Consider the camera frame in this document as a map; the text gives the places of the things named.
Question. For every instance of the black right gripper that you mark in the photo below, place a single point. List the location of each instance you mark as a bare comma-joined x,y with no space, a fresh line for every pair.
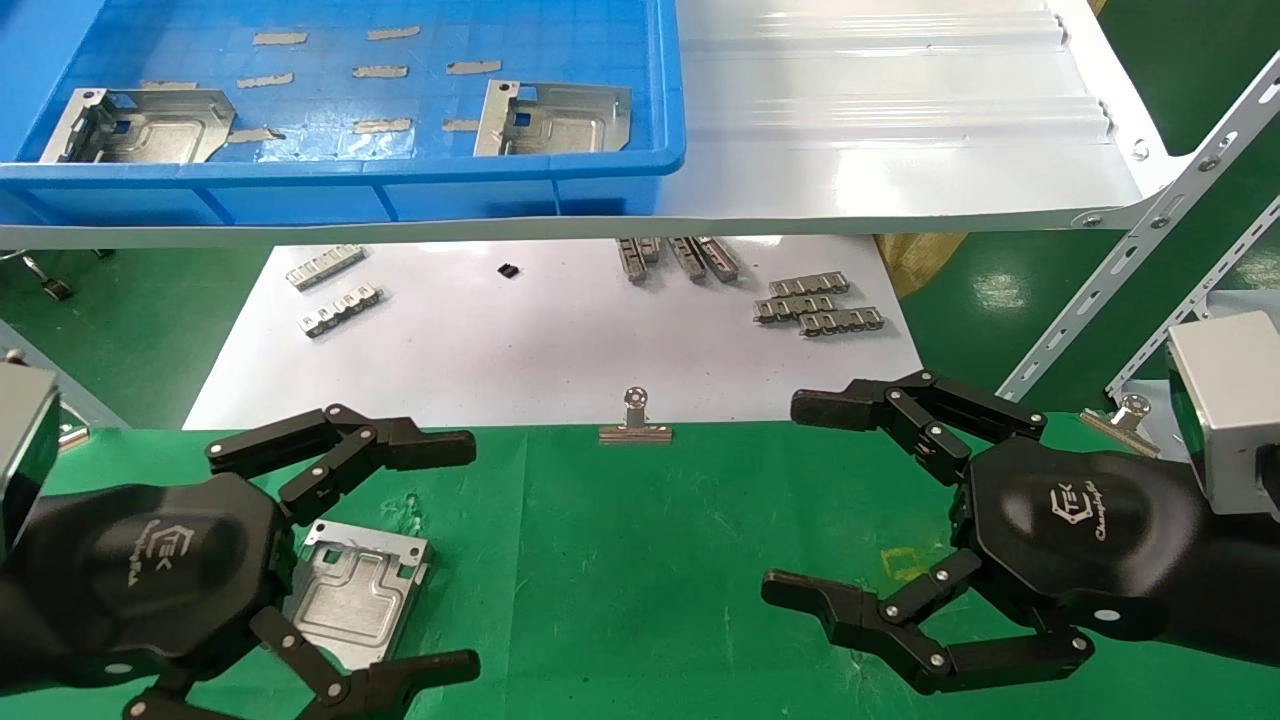
1090,540

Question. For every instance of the white metal shelf board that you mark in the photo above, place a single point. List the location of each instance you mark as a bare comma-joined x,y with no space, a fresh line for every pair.
880,120

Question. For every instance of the stamped metal plate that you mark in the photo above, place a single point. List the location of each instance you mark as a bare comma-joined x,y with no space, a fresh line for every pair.
150,130
560,125
350,590

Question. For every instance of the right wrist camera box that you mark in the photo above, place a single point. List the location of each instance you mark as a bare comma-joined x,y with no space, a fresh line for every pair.
1225,400

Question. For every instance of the silver binder clip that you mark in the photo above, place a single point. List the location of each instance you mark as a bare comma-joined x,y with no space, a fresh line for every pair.
72,436
1125,425
635,432

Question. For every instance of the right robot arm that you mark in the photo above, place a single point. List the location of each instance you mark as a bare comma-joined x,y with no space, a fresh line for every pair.
1250,580

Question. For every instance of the blue plastic bin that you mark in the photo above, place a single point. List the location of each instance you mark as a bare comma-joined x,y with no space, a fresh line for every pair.
320,195

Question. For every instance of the green table cloth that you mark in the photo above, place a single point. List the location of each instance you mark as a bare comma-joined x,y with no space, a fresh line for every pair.
640,580

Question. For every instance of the chrome caster chair base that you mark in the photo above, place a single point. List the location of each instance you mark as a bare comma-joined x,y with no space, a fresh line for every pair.
55,288

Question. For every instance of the grey tape strip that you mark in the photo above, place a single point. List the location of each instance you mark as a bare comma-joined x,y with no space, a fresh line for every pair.
168,85
393,33
460,125
380,71
473,67
382,125
265,80
280,38
255,135

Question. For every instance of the notched metal strip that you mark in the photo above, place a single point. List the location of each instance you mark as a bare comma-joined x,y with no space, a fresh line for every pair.
720,260
840,322
688,260
325,267
340,310
793,308
650,250
631,262
808,285

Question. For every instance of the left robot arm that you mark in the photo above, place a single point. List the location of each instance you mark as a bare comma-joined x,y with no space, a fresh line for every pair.
12,620

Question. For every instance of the perforated white shelf post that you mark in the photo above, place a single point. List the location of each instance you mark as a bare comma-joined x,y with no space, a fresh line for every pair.
1140,235
1165,330

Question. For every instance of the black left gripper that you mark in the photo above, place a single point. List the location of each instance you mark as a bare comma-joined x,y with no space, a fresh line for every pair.
160,580

